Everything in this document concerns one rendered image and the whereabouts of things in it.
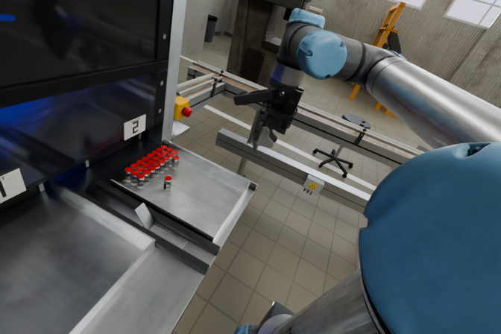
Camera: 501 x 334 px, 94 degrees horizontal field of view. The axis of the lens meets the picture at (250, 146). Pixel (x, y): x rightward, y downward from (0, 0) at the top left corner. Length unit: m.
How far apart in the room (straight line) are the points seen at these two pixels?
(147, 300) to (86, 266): 0.15
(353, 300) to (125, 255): 0.53
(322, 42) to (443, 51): 7.75
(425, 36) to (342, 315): 7.90
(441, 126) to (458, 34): 7.83
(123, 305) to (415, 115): 0.61
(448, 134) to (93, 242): 0.70
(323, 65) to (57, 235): 0.68
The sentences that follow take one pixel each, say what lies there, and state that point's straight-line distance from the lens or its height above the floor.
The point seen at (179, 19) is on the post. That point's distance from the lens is 0.82.
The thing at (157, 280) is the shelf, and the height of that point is 0.88.
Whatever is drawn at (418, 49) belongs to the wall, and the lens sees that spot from 8.04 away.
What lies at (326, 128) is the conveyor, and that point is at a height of 0.91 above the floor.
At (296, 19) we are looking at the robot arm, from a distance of 0.55.
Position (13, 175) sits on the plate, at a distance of 0.65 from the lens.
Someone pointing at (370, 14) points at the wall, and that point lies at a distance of 7.95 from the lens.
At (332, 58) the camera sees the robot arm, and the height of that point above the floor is 1.40.
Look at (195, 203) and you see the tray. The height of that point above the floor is 0.88.
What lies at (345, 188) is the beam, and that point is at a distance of 1.74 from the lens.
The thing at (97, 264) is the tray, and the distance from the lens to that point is 0.66.
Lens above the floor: 1.45
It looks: 32 degrees down
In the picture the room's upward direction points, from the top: 18 degrees clockwise
